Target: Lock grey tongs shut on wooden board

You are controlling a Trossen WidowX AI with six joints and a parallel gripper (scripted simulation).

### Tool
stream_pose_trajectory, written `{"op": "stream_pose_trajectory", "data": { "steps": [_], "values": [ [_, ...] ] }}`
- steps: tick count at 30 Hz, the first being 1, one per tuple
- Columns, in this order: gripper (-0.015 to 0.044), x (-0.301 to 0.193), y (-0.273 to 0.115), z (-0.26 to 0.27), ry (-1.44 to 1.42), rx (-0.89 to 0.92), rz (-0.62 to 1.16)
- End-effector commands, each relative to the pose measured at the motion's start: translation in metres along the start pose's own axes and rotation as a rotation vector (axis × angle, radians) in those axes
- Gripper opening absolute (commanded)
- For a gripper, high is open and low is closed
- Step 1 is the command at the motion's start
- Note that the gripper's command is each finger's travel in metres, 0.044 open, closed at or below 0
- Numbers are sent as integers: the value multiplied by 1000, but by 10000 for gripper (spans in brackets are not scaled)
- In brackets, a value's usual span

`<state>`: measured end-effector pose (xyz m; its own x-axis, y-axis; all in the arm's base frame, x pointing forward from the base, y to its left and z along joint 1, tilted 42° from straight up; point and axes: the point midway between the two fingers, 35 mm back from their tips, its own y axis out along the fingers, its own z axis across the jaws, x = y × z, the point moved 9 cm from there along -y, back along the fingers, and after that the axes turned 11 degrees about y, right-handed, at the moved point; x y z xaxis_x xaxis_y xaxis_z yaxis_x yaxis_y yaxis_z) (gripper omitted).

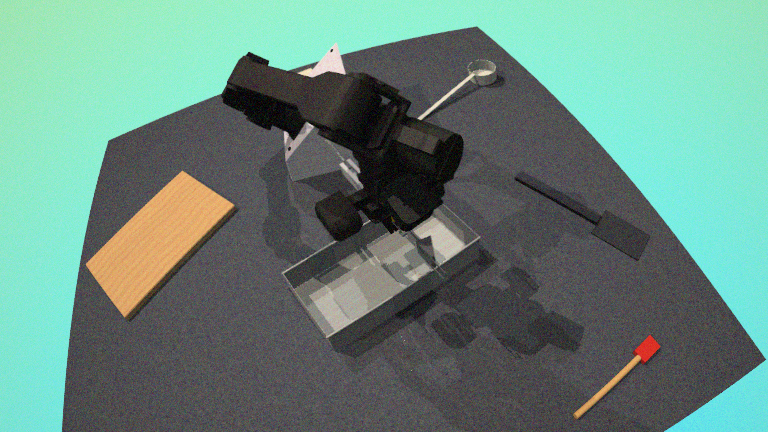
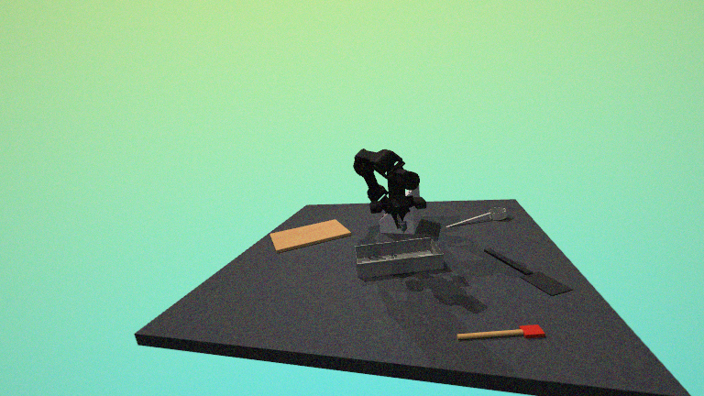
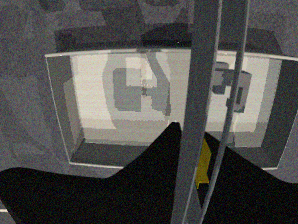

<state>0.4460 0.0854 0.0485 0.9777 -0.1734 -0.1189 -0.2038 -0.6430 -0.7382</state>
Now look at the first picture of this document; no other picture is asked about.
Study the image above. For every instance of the dark grey spatula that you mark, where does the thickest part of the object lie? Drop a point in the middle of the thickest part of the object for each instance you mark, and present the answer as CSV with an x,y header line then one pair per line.
x,y
608,227

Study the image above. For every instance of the grey rectangular tin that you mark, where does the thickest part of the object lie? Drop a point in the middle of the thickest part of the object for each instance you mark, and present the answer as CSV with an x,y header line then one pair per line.
x,y
350,287

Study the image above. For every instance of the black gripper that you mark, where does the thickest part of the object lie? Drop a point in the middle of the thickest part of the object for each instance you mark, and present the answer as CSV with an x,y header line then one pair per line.
x,y
339,214

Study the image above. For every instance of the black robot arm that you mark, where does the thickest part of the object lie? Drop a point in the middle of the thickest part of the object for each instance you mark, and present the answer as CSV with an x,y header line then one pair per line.
x,y
347,110

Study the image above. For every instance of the grey saucepan with long handle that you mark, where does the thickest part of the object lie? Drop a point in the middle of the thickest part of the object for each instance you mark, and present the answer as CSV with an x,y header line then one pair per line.
x,y
481,72

